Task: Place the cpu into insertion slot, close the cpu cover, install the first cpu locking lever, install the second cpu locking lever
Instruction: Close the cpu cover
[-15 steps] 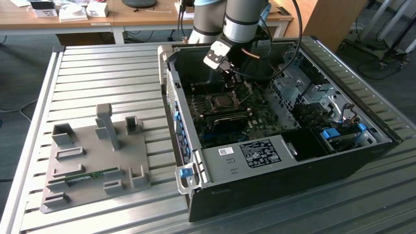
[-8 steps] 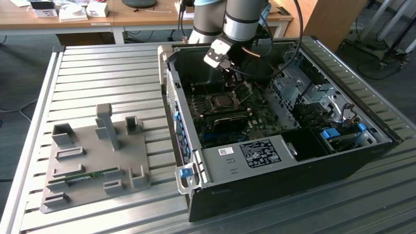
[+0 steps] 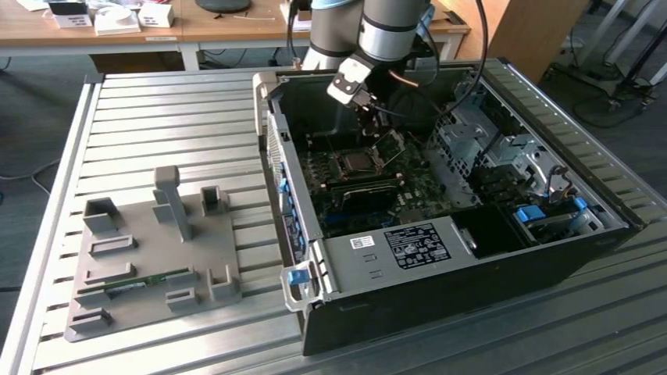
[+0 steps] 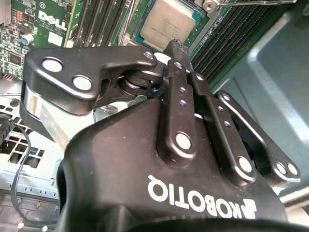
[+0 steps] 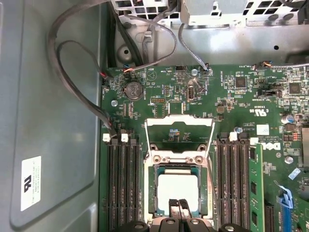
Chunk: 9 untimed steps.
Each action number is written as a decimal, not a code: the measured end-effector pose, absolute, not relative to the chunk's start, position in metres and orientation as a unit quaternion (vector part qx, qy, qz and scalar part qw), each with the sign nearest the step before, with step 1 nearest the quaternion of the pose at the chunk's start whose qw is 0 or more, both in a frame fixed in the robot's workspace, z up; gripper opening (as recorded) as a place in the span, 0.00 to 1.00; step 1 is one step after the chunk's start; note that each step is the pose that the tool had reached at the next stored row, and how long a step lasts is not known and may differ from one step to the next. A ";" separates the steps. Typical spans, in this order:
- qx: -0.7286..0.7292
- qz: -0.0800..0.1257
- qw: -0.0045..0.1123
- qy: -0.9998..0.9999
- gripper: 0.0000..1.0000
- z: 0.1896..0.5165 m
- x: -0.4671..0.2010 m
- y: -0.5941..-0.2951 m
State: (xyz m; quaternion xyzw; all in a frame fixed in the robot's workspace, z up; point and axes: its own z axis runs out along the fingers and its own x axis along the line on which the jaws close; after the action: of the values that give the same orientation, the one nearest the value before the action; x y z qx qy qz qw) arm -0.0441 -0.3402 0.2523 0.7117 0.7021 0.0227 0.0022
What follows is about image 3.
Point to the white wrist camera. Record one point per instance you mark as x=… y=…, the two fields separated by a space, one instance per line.
x=351 y=84

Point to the white labelled box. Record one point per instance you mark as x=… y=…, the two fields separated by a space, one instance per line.
x=156 y=16
x=72 y=20

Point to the green RAM stick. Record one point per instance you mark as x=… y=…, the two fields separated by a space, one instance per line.
x=151 y=280

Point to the black PC case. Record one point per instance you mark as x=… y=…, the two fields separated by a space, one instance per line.
x=443 y=312

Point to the black plastic shroud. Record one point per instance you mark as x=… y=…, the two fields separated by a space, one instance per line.
x=484 y=230

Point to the silver CPU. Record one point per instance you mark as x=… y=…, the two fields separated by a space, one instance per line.
x=357 y=161

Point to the blue plastic clip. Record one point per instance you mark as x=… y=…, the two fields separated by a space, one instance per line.
x=579 y=207

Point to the metal locking lever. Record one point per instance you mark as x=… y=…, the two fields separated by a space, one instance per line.
x=331 y=143

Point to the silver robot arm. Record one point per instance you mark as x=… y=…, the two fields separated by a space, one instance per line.
x=385 y=31

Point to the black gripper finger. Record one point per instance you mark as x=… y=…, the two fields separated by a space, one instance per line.
x=372 y=125

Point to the wooden cabinet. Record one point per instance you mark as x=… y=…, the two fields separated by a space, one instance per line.
x=531 y=35

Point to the black equipment stand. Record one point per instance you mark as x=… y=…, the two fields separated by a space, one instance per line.
x=588 y=74

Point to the black round object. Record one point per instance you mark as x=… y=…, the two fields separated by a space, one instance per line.
x=224 y=4

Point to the white round holder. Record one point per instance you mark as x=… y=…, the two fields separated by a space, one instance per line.
x=117 y=21

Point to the black RAM slot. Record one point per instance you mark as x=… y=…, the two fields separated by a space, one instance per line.
x=364 y=183

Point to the green motherboard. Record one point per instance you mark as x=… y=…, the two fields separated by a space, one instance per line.
x=432 y=183

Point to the blue disk carrier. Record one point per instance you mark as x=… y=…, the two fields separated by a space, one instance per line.
x=528 y=215

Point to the wooden desk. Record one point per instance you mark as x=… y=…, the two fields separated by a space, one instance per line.
x=31 y=33
x=235 y=27

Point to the grey parts rack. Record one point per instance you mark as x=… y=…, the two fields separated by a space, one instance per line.
x=145 y=242

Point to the blue power supply latch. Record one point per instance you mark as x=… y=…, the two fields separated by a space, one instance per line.
x=296 y=277

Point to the blue expansion slot latch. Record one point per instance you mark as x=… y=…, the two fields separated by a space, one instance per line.
x=292 y=214
x=284 y=184

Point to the grey power supply unit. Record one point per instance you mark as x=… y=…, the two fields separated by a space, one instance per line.
x=359 y=269

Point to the metal drive cage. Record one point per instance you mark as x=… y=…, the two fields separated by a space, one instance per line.
x=463 y=144

